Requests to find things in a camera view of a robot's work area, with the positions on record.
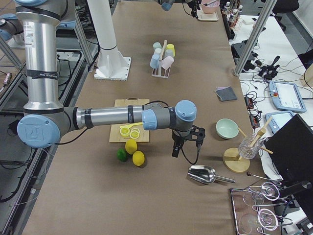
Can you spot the wooden cutting board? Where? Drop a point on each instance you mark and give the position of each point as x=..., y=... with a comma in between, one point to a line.
x=115, y=136

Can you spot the blue teach pendant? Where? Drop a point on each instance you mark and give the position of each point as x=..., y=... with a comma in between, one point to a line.
x=279, y=119
x=286, y=96

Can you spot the green plastic cup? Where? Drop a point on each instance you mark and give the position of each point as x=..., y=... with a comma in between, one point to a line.
x=157, y=45

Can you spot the pink plastic cup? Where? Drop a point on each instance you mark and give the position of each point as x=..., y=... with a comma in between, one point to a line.
x=167, y=62

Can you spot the mint green bowl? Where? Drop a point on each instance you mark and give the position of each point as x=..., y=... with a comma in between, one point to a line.
x=227, y=128

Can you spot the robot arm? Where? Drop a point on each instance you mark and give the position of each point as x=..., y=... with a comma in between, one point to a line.
x=167, y=4
x=46, y=120

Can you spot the yellow plastic cup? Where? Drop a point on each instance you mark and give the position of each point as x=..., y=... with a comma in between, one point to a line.
x=172, y=47

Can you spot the aluminium frame post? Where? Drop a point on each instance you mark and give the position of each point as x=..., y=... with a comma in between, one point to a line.
x=264, y=14

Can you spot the green lime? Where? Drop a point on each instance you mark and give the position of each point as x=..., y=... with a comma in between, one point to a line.
x=122, y=155

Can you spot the grey plastic cup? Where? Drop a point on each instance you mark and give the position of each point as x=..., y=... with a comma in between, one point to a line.
x=168, y=52

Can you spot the white wire cup holder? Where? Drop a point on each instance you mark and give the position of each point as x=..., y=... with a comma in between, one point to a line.
x=162, y=59

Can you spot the lemon slice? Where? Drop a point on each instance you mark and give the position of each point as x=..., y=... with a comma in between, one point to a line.
x=124, y=131
x=134, y=133

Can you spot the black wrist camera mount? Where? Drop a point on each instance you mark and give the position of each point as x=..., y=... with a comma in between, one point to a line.
x=197, y=134

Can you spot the grey folded cloth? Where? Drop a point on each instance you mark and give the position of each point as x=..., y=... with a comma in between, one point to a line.
x=225, y=93

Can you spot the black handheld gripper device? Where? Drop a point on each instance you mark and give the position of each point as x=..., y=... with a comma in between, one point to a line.
x=268, y=72

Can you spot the wire glass rack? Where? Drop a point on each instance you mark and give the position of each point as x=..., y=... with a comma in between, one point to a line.
x=253, y=210

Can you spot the cream plastic tray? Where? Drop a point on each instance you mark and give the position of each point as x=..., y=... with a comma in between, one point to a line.
x=204, y=17

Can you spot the blue plastic cup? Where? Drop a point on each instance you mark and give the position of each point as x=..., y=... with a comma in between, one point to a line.
x=154, y=62

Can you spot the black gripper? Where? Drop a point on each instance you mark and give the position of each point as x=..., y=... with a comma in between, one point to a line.
x=178, y=137
x=194, y=10

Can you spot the white plastic cup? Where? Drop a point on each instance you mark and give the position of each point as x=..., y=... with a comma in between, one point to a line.
x=157, y=51

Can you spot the pink bowl of ice cubes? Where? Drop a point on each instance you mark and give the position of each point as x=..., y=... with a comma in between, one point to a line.
x=210, y=6

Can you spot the clear glass on stand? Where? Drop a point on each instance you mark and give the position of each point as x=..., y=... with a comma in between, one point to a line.
x=247, y=150

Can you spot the black monitor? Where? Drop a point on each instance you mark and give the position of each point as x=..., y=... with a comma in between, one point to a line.
x=292, y=148

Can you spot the whole yellow lemon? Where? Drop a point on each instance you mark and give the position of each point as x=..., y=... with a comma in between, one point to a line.
x=131, y=146

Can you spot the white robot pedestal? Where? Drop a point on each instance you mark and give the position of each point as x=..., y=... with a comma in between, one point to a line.
x=111, y=64

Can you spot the metal scoop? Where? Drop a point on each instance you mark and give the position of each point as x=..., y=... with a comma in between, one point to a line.
x=206, y=174

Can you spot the wooden mug tree stand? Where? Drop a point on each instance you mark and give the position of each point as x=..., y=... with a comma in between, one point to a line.
x=238, y=159

